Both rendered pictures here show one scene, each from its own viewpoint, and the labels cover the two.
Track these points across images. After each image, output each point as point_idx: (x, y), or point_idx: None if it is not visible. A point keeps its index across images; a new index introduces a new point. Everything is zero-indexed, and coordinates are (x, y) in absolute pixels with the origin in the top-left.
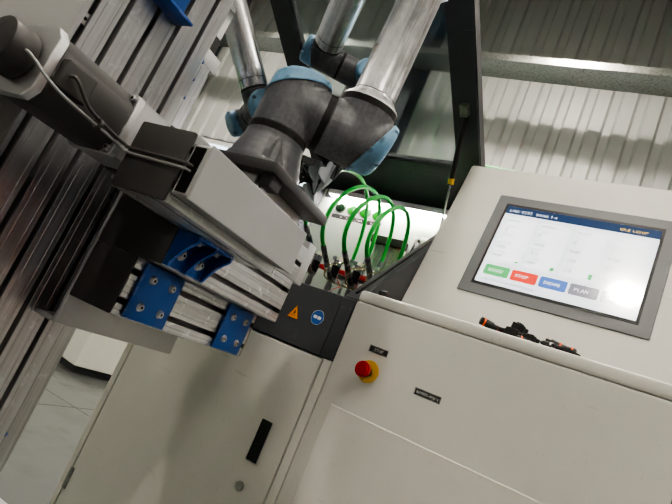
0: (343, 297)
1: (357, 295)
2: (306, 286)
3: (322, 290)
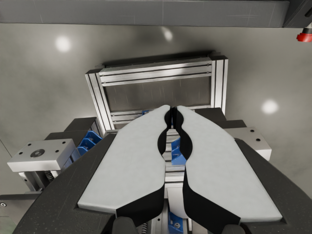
0: (282, 26)
1: (308, 18)
2: (212, 26)
3: (242, 27)
